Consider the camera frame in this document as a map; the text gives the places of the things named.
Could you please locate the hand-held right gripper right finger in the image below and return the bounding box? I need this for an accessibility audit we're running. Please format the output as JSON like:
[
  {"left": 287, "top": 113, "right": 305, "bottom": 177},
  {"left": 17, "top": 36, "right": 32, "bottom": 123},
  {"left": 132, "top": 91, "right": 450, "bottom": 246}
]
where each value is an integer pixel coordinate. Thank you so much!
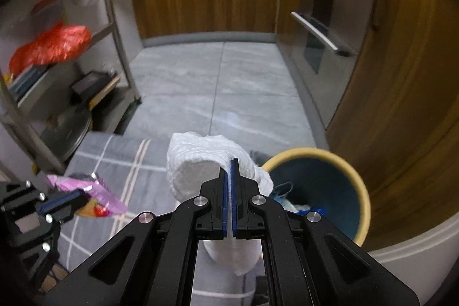
[{"left": 231, "top": 157, "right": 420, "bottom": 306}]

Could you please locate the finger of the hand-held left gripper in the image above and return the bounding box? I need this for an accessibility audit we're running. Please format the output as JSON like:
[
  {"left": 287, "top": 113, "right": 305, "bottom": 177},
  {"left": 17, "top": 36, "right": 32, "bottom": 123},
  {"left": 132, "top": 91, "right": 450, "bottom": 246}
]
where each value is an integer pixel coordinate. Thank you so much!
[
  {"left": 39, "top": 196, "right": 91, "bottom": 257},
  {"left": 0, "top": 180, "right": 83, "bottom": 215}
]

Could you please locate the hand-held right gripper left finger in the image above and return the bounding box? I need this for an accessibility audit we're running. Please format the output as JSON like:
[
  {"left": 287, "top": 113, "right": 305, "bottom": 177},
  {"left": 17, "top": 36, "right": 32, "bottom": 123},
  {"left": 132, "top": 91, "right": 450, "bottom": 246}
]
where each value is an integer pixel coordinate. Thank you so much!
[{"left": 43, "top": 166, "right": 230, "bottom": 306}]

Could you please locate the pink snack wrapper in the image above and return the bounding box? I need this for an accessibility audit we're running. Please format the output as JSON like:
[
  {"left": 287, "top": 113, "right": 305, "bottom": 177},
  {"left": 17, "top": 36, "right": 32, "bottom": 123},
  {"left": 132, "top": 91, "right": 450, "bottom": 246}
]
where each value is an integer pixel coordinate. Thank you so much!
[{"left": 46, "top": 173, "right": 128, "bottom": 219}]

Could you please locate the white paper towel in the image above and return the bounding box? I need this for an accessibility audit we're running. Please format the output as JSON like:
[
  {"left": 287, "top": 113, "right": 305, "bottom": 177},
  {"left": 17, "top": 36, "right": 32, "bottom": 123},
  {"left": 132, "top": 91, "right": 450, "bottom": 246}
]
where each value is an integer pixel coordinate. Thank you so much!
[{"left": 166, "top": 132, "right": 274, "bottom": 276}]

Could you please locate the blue face mask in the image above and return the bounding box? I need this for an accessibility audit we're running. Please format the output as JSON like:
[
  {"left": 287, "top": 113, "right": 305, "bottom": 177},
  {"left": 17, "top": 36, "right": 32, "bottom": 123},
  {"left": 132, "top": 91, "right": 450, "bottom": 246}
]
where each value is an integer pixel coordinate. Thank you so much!
[{"left": 271, "top": 182, "right": 295, "bottom": 210}]

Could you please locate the teal bin with yellow rim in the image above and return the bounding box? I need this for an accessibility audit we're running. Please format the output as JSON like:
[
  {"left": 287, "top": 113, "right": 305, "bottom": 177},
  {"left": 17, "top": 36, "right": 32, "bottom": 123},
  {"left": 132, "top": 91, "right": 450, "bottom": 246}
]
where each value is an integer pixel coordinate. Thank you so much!
[{"left": 261, "top": 147, "right": 371, "bottom": 245}]

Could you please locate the round metal pot lid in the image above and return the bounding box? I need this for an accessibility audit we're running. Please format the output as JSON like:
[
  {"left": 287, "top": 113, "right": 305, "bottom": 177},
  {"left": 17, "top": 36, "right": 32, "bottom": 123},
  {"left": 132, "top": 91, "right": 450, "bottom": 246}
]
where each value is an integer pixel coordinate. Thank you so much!
[{"left": 39, "top": 105, "right": 94, "bottom": 163}]

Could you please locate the grey checked floor mat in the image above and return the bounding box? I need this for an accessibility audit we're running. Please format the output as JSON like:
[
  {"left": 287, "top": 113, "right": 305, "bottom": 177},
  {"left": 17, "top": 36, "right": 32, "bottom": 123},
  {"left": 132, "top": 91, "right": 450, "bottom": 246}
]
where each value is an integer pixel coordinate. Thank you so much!
[{"left": 34, "top": 132, "right": 273, "bottom": 306}]

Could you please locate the wooden board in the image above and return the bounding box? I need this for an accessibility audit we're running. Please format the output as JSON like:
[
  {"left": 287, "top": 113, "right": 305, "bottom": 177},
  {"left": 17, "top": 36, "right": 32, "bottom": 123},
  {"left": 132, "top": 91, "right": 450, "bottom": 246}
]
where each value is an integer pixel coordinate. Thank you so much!
[{"left": 88, "top": 76, "right": 122, "bottom": 109}]

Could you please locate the black box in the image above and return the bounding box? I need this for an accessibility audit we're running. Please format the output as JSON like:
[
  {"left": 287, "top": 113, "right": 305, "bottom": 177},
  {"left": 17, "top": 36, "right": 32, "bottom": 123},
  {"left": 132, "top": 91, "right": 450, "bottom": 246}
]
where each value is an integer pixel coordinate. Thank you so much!
[{"left": 70, "top": 71, "right": 115, "bottom": 102}]

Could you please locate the blue flat box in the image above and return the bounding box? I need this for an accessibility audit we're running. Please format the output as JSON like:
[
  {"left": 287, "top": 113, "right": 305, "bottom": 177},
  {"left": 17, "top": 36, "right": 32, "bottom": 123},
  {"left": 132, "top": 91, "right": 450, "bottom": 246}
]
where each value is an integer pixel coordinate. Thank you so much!
[{"left": 9, "top": 64, "right": 51, "bottom": 95}]

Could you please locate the crumpled red plastic bag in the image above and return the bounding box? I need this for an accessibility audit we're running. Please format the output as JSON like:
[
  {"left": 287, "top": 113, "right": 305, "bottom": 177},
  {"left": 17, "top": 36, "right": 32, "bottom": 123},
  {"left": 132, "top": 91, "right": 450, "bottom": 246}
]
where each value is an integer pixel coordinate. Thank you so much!
[{"left": 9, "top": 23, "right": 92, "bottom": 76}]

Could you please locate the metal shelf rack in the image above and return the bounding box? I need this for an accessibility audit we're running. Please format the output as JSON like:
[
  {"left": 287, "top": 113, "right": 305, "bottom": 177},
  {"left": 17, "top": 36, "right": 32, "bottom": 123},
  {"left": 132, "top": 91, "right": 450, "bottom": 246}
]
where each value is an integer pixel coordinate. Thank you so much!
[{"left": 0, "top": 0, "right": 142, "bottom": 181}]

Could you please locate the plastic container with red lid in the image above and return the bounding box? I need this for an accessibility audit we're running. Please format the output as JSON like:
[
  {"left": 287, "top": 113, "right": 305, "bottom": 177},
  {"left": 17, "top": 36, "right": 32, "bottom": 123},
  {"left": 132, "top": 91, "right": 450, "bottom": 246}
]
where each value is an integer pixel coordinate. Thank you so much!
[{"left": 30, "top": 0, "right": 69, "bottom": 27}]

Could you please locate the stainless built-in oven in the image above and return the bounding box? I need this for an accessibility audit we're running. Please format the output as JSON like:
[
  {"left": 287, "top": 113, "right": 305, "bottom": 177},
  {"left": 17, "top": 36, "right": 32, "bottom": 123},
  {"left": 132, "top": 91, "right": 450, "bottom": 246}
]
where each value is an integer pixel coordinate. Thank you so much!
[{"left": 276, "top": 0, "right": 381, "bottom": 131}]

